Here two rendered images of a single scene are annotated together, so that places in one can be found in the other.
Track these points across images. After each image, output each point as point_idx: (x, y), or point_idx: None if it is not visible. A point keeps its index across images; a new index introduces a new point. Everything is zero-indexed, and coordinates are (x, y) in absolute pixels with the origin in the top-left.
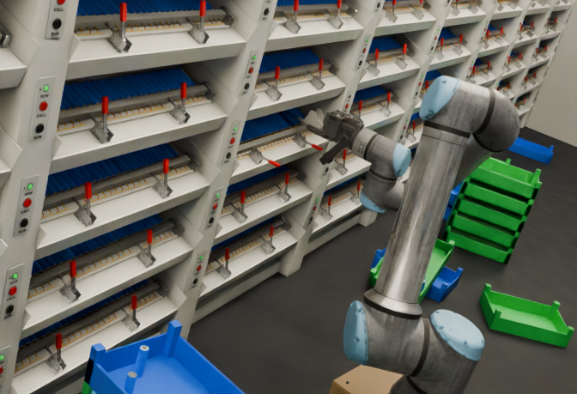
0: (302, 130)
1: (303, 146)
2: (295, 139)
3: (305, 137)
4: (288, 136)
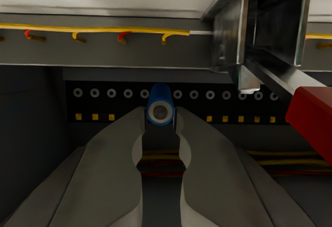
0: (143, 66)
1: None
2: (253, 31)
3: (251, 90)
4: (308, 56)
